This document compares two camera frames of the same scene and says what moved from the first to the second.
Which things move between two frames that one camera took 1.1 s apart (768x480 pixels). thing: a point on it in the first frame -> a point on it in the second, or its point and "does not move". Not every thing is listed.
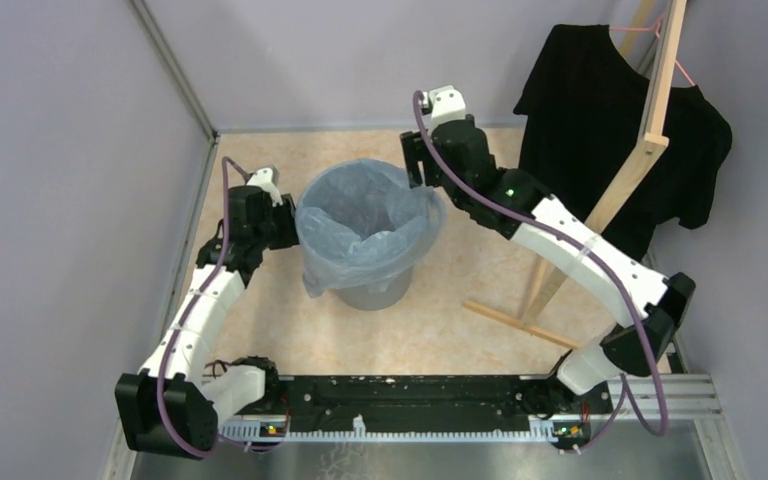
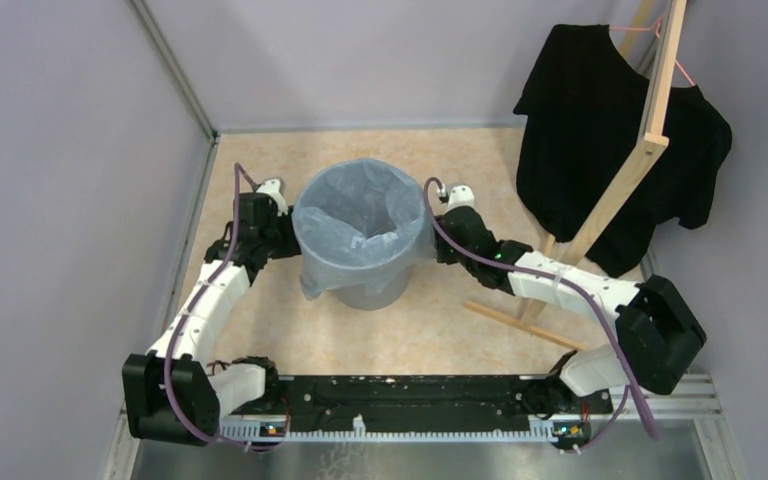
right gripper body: (458, 195) -> (447, 254)
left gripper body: (279, 228) does not move
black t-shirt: (581, 108) does not move
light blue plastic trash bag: (364, 223) does not move
